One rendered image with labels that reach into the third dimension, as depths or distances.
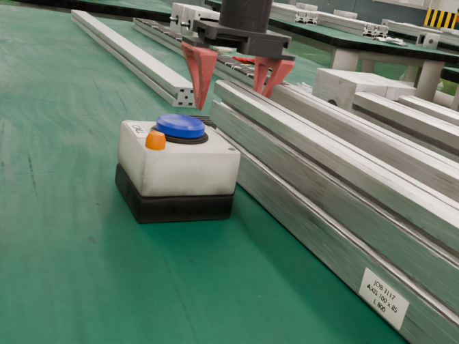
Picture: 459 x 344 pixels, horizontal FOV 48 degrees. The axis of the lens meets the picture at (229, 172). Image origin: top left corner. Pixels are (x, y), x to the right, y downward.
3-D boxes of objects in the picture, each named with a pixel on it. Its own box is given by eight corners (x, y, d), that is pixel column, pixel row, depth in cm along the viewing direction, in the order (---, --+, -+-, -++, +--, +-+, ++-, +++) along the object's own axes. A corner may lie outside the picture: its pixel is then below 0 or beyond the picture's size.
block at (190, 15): (173, 37, 157) (177, 5, 154) (207, 41, 162) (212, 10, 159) (183, 42, 149) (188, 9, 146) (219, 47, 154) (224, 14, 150)
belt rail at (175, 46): (132, 27, 164) (133, 18, 163) (144, 29, 165) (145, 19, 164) (281, 112, 84) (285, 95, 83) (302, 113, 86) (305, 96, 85)
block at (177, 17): (162, 31, 167) (165, 1, 163) (194, 35, 172) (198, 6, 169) (172, 36, 159) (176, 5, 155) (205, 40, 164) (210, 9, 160)
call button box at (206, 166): (113, 183, 46) (120, 115, 44) (212, 181, 50) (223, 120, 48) (137, 224, 39) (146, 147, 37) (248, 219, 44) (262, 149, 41)
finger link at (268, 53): (283, 121, 63) (300, 44, 60) (231, 118, 60) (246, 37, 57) (259, 106, 69) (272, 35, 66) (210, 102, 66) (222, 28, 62)
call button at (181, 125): (148, 133, 43) (151, 110, 43) (192, 134, 45) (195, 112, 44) (162, 149, 40) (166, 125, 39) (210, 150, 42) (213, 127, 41)
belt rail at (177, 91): (70, 20, 155) (71, 9, 154) (84, 21, 157) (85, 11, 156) (172, 106, 76) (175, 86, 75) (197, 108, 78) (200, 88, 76)
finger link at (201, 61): (246, 119, 61) (262, 39, 58) (190, 116, 58) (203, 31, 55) (225, 104, 66) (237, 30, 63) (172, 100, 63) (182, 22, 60)
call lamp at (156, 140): (142, 142, 39) (144, 127, 38) (161, 143, 39) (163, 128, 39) (148, 149, 38) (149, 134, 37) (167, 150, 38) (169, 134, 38)
